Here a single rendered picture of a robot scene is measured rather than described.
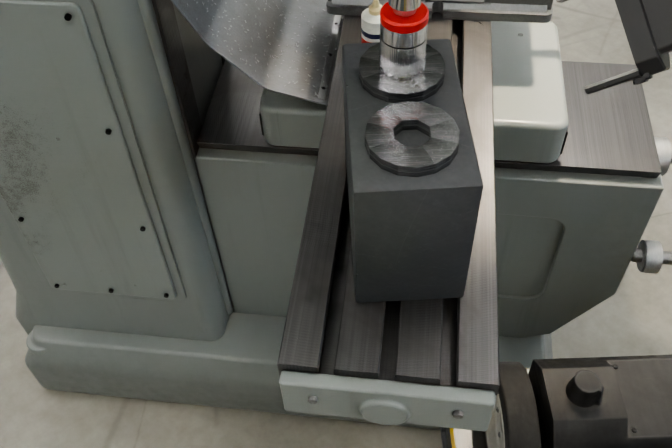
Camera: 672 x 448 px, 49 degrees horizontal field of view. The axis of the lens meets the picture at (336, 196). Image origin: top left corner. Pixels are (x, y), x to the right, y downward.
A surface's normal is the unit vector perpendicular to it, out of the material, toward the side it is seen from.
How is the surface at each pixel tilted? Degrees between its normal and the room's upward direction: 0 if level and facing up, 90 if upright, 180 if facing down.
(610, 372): 0
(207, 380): 63
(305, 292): 0
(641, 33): 59
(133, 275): 88
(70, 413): 0
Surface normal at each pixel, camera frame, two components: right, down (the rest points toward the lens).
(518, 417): -0.06, -0.38
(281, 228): -0.12, 0.75
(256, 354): -0.04, -0.65
